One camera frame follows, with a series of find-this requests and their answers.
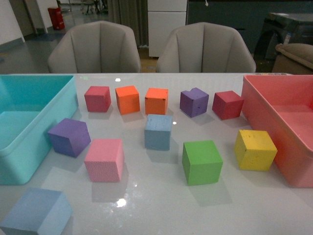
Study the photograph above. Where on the teal plastic bin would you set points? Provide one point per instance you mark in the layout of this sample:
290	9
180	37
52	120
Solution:
30	105

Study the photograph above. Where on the pink foam block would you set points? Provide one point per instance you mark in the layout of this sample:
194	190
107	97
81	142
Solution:
105	160

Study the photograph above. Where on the orange foam block with marks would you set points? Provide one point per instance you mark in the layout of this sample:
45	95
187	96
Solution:
156	101

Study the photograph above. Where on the left grey armchair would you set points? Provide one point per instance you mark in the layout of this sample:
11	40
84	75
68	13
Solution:
97	47

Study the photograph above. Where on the light blue foam block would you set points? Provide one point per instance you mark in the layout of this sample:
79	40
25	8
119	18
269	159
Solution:
157	132
38	212

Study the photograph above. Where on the brown sofa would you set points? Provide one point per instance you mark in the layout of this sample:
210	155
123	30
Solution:
294	58

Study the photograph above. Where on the pink plastic bin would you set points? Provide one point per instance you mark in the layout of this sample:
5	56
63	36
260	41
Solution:
282	105

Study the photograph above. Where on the white cabinet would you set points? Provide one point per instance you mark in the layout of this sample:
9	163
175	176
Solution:
163	17

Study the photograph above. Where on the right grey armchair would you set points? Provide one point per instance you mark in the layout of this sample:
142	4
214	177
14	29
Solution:
205	48

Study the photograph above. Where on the green foam block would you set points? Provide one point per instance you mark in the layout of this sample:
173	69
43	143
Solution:
201	162

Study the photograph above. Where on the grey armchair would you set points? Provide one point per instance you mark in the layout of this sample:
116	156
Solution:
205	48
97	47

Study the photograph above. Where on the grey curtain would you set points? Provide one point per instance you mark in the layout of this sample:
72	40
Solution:
131	13

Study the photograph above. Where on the red bin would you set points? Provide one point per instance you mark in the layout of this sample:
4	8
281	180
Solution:
56	18

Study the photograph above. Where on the black appliance box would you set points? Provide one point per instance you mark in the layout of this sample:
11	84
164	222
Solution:
283	28

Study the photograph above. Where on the yellow foam block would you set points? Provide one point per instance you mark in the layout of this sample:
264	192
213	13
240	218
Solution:
254	150

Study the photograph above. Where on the dark red foam block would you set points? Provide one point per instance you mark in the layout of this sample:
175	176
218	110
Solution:
227	105

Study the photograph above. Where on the notched purple foam block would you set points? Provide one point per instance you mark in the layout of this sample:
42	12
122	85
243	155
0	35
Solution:
194	102

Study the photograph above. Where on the magenta red foam block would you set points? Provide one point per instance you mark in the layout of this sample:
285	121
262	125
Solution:
98	98

